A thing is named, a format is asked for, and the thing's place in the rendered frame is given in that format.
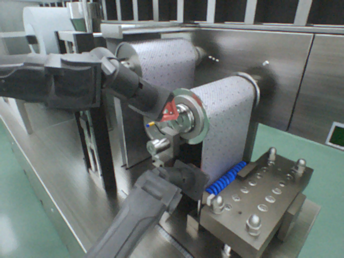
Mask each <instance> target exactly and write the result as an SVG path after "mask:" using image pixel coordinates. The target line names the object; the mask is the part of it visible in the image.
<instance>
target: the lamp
mask: <svg viewBox="0 0 344 258"><path fill-rule="evenodd" d="M330 142H332V143H335V144H338V145H341V146H344V128H340V127H336V128H335V131H334V134H333V136H332V137H331V140H330Z"/></svg>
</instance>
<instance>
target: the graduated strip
mask: <svg viewBox="0 0 344 258"><path fill-rule="evenodd" d="M117 193H119V194H120V195H121V196H122V197H123V198H124V199H125V198H126V197H127V196H128V194H127V193H126V192H125V191H124V190H122V189H121V190H119V191H117ZM154 228H155V229H156V230H157V231H158V232H159V233H160V234H161V235H162V236H163V237H164V238H165V239H166V240H167V241H168V242H169V243H171V244H172V245H173V246H174V247H175V248H176V249H177V250H178V251H179V252H180V253H181V254H182V255H183V256H184V257H185V258H196V257H195V256H194V255H193V254H192V253H191V252H190V251H189V250H188V249H186V248H185V247H184V246H183V245H182V244H181V243H180V242H179V241H178V240H176V239H175V238H174V236H173V235H172V234H170V233H169V232H168V231H167V230H166V229H165V228H164V227H162V226H161V225H160V224H159V223H158V225H155V227H154Z"/></svg>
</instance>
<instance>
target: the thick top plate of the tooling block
mask: <svg viewBox="0 0 344 258"><path fill-rule="evenodd" d="M267 152H268V150H267V151H266V152H265V153H264V154H263V155H261V156H260V157H259V158H258V159H257V160H256V161H254V162H255V163H257V164H258V166H257V169H255V171H254V172H253V173H252V174H251V175H249V176H248V177H247V178H246V179H245V180H244V181H240V180H239V179H237V178H236V179H234V180H233V181H232V182H231V183H230V184H229V185H227V186H226V187H225V188H224V190H222V191H221V192H220V193H218V194H217V195H220V196H221V197H223V199H224V204H225V205H224V212H223V213H222V214H214V213H213V212H212V211H211V210H210V206H208V205H207V204H206V205H205V206H204V207H202V209H201V216H200V225H202V226H203V227H205V228H206V229H207V230H208V231H209V232H211V233H212V234H213V235H215V236H216V237H218V239H220V240H221V241H222V242H223V243H225V244H226V245H228V247H230V248H231V249H233V250H234V251H235V252H236V253H238V255H240V256H241V257H243V258H259V257H260V255H261V254H262V253H263V251H264V250H265V248H266V246H267V245H268V244H269V242H270V240H271V239H272V237H273V236H274V235H275V233H276V232H277V230H278V229H279V227H280V225H281V224H282V223H283V219H284V217H285V214H286V211H287V210H288V208H289V207H290V205H291V204H292V202H293V201H294V200H295V198H296V196H297V195H298V194H299V192H300V193H301V194H302V193H303V191H304V190H305V188H306V187H307V185H308V183H309V182H310V179H311V176H312V174H313V171H314V169H312V168H310V167H307V166H306V168H305V173H303V174H300V173H297V172H296V171H295V170H294V169H293V167H294V166H295V163H296V162H295V161H293V160H290V159H287V158H286V157H283V156H281V155H278V154H277V155H276V160H275V161H271V160H268V159H266V154H267ZM252 214H256V215H258V216H259V217H260V218H261V225H262V226H261V233H260V234H259V235H257V236H253V235H249V234H248V233H247V231H246V230H245V229H244V226H245V224H246V222H247V220H248V219H249V217H250V216H251V215H252Z"/></svg>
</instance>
